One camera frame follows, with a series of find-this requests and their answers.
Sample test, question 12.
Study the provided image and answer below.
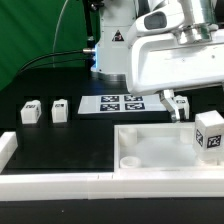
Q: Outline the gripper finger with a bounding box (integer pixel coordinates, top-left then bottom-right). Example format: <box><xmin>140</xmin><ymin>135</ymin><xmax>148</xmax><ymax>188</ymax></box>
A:
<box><xmin>159</xmin><ymin>90</ymin><xmax>180</xmax><ymax>122</ymax></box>

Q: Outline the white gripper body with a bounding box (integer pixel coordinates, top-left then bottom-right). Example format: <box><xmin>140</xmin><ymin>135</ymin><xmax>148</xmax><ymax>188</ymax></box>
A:
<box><xmin>126</xmin><ymin>9</ymin><xmax>224</xmax><ymax>95</ymax></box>

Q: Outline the white U-shaped fence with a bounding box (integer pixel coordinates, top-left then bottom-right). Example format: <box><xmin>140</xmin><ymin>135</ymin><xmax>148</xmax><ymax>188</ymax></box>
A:
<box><xmin>0</xmin><ymin>132</ymin><xmax>224</xmax><ymax>201</ymax></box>

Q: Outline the black cable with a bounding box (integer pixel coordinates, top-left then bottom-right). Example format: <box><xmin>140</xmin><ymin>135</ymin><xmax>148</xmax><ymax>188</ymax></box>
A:
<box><xmin>16</xmin><ymin>48</ymin><xmax>98</xmax><ymax>76</ymax></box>

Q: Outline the white tag sheet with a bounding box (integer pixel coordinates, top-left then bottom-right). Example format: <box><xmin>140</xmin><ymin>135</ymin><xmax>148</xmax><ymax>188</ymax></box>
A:
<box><xmin>78</xmin><ymin>94</ymin><xmax>165</xmax><ymax>114</ymax></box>

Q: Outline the white square tabletop tray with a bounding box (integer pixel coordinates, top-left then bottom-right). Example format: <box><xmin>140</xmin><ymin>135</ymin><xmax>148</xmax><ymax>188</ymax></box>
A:
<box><xmin>114</xmin><ymin>123</ymin><xmax>224</xmax><ymax>179</ymax></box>

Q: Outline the black vertical hose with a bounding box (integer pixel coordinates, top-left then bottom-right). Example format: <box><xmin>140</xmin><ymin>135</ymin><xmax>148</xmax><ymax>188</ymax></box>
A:
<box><xmin>82</xmin><ymin>0</ymin><xmax>98</xmax><ymax>51</ymax></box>

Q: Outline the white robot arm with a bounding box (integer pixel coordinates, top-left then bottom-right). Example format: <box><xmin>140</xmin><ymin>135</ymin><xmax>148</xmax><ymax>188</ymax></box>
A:
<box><xmin>91</xmin><ymin>0</ymin><xmax>224</xmax><ymax>120</ymax></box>

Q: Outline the grey thin cable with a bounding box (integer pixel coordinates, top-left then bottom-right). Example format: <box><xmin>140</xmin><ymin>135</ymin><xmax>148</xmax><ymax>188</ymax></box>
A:
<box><xmin>52</xmin><ymin>0</ymin><xmax>70</xmax><ymax>69</ymax></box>

